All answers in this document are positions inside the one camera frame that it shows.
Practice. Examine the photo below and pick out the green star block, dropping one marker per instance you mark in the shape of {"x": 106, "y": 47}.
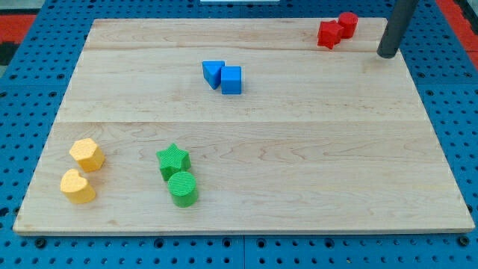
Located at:
{"x": 172, "y": 160}

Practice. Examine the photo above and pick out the red star block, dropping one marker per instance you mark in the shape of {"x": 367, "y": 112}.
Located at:
{"x": 329, "y": 34}

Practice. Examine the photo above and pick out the blue cube block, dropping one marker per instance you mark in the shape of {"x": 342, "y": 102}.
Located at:
{"x": 231, "y": 80}

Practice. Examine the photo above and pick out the light wooden board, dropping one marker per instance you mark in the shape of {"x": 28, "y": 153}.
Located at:
{"x": 319, "y": 142}

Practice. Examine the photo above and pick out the blue triangle block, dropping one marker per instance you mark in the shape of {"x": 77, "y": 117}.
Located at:
{"x": 212, "y": 72}

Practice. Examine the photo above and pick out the green cylinder block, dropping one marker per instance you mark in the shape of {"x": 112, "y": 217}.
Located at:
{"x": 183, "y": 189}

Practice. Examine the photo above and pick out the yellow hexagon block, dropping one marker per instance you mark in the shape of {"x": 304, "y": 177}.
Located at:
{"x": 87, "y": 154}

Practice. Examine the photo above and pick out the red cylinder block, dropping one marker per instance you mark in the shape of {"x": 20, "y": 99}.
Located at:
{"x": 348, "y": 21}

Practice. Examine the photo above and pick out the yellow heart block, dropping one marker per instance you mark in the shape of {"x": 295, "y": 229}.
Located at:
{"x": 76, "y": 188}

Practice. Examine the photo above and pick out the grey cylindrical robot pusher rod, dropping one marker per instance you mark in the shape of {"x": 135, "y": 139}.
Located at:
{"x": 396, "y": 27}

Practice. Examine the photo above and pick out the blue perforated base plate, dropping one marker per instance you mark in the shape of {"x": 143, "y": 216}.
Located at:
{"x": 440, "y": 50}

